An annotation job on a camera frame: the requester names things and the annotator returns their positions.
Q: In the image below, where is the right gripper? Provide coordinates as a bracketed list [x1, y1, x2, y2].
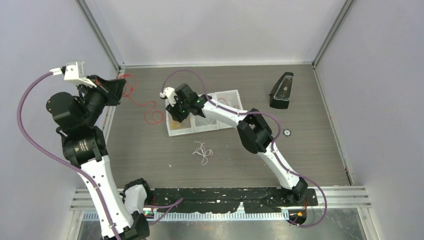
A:
[165, 95, 191, 123]

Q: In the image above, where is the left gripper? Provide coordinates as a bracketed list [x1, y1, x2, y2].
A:
[76, 73, 125, 124]

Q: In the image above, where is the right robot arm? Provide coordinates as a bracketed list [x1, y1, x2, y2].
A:
[159, 83, 308, 205]

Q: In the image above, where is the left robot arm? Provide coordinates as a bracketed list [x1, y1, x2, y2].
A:
[46, 75, 154, 240]

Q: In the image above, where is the white three-compartment tray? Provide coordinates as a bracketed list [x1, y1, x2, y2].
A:
[165, 89, 243, 137]

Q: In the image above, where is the black metronome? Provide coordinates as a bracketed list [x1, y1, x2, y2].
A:
[269, 72, 294, 110]

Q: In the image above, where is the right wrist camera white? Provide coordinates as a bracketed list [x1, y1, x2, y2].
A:
[159, 87, 177, 107]

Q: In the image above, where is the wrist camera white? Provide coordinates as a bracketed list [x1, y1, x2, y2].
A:
[49, 60, 97, 88]
[159, 87, 177, 107]

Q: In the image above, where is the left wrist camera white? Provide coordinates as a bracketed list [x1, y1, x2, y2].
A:
[49, 60, 97, 88]

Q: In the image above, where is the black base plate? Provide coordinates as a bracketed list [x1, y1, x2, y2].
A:
[146, 187, 318, 214]

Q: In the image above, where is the grey cable duct rail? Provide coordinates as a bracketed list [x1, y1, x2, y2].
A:
[82, 211, 292, 222]

